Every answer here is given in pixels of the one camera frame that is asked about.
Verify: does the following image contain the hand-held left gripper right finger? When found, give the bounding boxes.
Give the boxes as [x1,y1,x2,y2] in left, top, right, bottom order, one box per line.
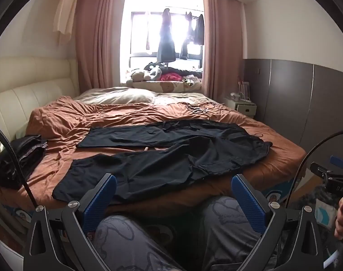
[231,173,334,271]

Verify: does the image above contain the long dark hanging garment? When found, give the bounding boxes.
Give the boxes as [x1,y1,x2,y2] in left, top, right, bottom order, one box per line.
[157,8,178,63]

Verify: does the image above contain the blue cartoon bed sheet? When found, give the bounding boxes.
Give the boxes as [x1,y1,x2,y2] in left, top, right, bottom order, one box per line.
[0,172,309,249]

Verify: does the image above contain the cream quilt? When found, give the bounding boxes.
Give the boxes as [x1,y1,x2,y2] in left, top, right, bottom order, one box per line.
[73,87,206,105]

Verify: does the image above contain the window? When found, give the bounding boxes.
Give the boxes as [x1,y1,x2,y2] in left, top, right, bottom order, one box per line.
[122,0,206,84]

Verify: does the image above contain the white nightstand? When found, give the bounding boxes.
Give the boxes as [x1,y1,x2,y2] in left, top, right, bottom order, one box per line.
[224,96,257,116]

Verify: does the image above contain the striped gift bag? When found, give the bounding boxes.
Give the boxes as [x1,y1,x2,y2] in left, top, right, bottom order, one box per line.
[238,80,249,99]

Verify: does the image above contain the pile of dark clothes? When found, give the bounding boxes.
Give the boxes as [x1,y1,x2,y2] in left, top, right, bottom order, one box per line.
[0,135,49,190]

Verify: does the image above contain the person's patterned grey legs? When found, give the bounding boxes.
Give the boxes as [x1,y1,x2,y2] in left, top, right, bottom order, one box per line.
[185,196,276,271]

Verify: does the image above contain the black padded garment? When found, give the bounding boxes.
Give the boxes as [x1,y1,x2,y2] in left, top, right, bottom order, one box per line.
[145,62,203,78]

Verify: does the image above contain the bear printed cushion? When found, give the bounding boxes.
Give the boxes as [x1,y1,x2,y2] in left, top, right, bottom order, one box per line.
[131,80,204,93]

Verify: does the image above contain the grey wardrobe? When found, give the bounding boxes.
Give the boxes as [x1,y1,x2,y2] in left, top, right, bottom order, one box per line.
[243,59,343,159]

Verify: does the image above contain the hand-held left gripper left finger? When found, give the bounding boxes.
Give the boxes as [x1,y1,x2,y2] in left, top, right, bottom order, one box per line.
[23,173,117,271]

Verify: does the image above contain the black pants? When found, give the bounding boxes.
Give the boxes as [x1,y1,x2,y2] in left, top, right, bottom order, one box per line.
[52,120,273,204]

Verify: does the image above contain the white and teal bag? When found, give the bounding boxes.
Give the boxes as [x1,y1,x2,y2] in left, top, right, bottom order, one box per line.
[315,199,340,229]

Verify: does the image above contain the beige plush toy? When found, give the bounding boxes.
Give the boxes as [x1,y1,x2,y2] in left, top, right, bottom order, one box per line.
[126,68,162,84]

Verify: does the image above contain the cream hanging cloth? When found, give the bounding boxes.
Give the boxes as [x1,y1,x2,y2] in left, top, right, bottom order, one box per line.
[53,0,81,44]

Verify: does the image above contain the brown blanket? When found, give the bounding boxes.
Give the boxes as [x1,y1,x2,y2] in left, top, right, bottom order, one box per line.
[0,95,307,223]

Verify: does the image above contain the cream padded headboard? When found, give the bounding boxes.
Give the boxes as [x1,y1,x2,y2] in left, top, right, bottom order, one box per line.
[0,56,82,147]

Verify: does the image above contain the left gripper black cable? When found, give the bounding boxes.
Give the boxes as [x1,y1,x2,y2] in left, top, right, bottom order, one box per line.
[0,121,39,209]

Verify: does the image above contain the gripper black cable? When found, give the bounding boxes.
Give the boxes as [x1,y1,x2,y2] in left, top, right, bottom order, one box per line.
[284,131,343,212]
[0,121,39,209]

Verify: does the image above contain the person's left leg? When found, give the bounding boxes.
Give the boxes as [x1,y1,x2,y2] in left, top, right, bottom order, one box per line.
[95,215,189,271]

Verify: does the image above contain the pink curtain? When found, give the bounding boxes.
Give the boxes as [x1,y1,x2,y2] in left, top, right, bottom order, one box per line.
[202,0,247,102]
[76,0,127,92]

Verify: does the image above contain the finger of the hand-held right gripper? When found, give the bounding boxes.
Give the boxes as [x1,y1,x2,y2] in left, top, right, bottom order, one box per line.
[330,155,343,173]
[311,162,334,180]

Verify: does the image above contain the tangled black cords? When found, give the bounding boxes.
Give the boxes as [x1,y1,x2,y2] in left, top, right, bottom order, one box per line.
[185,102,221,115]

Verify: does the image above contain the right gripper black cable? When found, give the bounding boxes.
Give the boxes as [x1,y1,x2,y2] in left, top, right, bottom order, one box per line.
[284,131,343,212]

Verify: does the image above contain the red cloth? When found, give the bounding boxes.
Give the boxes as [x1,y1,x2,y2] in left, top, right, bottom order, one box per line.
[160,73,183,82]

